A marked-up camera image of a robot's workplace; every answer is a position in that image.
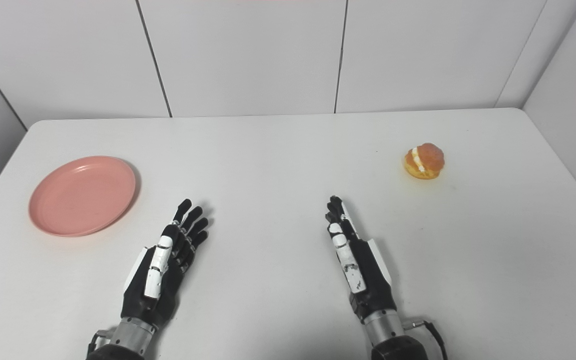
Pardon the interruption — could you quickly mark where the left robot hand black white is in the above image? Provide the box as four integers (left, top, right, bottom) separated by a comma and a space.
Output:
120, 198, 209, 331

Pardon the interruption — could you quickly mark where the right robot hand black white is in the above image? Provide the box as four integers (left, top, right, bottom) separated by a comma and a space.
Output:
325, 195, 398, 324

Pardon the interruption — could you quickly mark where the pink round plate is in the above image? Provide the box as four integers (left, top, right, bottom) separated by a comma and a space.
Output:
29, 155, 137, 237

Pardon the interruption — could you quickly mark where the cream puff pastry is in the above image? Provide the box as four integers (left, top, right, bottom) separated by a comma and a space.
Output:
403, 142, 445, 180

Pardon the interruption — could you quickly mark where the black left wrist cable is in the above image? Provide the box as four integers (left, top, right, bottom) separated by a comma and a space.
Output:
87, 329, 112, 358

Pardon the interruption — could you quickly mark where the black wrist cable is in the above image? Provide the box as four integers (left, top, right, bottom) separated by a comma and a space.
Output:
87, 329, 112, 358
402, 317, 449, 360

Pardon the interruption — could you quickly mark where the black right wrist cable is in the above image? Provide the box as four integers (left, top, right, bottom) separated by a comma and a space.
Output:
402, 317, 449, 360

